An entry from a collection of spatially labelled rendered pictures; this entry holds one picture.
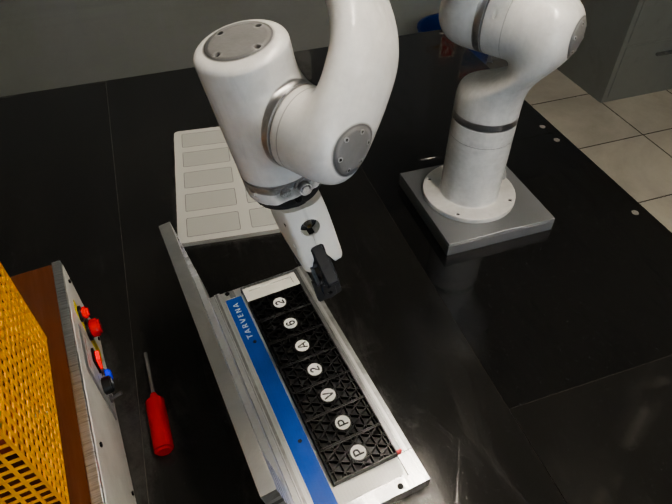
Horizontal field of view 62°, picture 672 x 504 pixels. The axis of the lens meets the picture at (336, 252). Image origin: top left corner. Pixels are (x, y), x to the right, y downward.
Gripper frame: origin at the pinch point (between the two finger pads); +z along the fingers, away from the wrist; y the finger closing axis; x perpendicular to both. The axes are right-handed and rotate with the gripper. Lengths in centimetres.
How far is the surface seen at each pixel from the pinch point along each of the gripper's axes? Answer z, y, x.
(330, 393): 22.1, -4.7, 4.8
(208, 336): 1.7, -0.5, 15.6
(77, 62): 67, 230, 35
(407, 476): 23.9, -20.1, 0.8
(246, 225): 24.8, 38.4, 3.9
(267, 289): 22.2, 18.8, 6.1
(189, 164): 24, 63, 9
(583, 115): 158, 142, -195
